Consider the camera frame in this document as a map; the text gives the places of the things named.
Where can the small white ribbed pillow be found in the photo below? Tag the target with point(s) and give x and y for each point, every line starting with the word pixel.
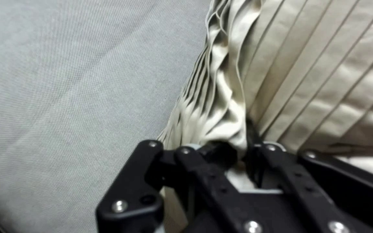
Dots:
pixel 308 73

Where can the grey fabric sofa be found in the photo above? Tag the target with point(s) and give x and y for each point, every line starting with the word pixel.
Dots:
pixel 65 95

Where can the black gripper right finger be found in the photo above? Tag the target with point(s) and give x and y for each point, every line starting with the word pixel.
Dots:
pixel 317 185

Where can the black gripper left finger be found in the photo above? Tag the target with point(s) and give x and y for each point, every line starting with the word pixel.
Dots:
pixel 165 185

